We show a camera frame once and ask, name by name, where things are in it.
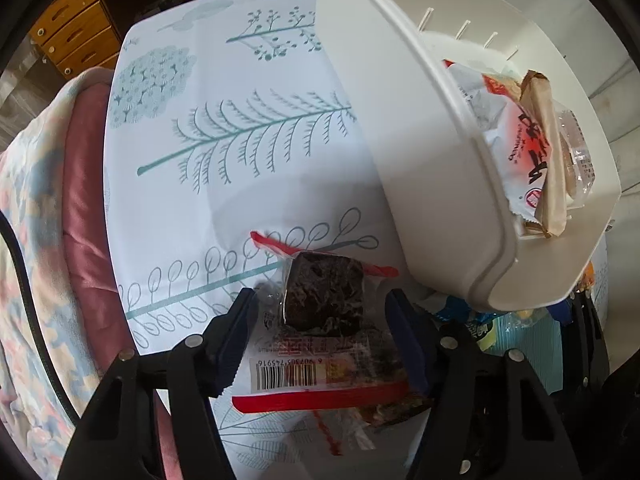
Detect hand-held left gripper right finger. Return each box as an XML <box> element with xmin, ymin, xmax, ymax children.
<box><xmin>385</xmin><ymin>287</ymin><xmax>583</xmax><ymax>480</ymax></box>

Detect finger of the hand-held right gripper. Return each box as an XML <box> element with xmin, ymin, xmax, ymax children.
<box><xmin>559</xmin><ymin>289</ymin><xmax>613</xmax><ymax>397</ymax></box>

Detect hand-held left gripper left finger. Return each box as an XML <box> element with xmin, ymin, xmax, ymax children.
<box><xmin>59</xmin><ymin>287</ymin><xmax>258</xmax><ymax>480</ymax></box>

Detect blue candy packet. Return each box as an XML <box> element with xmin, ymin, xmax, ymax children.
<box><xmin>432</xmin><ymin>295</ymin><xmax>501</xmax><ymax>331</ymax></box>

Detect green snack packet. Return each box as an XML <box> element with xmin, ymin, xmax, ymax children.
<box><xmin>465</xmin><ymin>317</ymin><xmax>506</xmax><ymax>353</ymax></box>

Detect dark cake packet red trim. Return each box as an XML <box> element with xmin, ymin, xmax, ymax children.
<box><xmin>232</xmin><ymin>231</ymin><xmax>416</xmax><ymax>413</ymax></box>

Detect clear cake packet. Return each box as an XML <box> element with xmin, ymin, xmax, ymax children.
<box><xmin>555</xmin><ymin>110</ymin><xmax>598</xmax><ymax>211</ymax></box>

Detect white plastic storage bin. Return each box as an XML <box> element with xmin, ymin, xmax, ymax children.
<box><xmin>317</xmin><ymin>0</ymin><xmax>623</xmax><ymax>311</ymax></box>

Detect red and white snack packet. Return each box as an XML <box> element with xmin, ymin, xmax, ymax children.
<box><xmin>442</xmin><ymin>60</ymin><xmax>556</xmax><ymax>226</ymax></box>

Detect brown wafer packet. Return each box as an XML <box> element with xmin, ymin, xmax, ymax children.
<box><xmin>517</xmin><ymin>70</ymin><xmax>571</xmax><ymax>238</ymax></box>

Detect pink bed sheet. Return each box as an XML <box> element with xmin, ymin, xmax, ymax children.
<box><xmin>60</xmin><ymin>82</ymin><xmax>171</xmax><ymax>480</ymax></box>

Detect floral blanket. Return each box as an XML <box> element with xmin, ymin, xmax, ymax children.
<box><xmin>0</xmin><ymin>67</ymin><xmax>131</xmax><ymax>476</ymax></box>

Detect tree-print tablecloth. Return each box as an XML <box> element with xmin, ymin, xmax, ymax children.
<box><xmin>102</xmin><ymin>0</ymin><xmax>608</xmax><ymax>480</ymax></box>

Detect wooden desk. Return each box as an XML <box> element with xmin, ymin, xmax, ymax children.
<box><xmin>27</xmin><ymin>0</ymin><xmax>321</xmax><ymax>78</ymax></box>

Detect black cable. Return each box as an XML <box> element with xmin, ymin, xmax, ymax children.
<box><xmin>0</xmin><ymin>205</ymin><xmax>83</xmax><ymax>426</ymax></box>

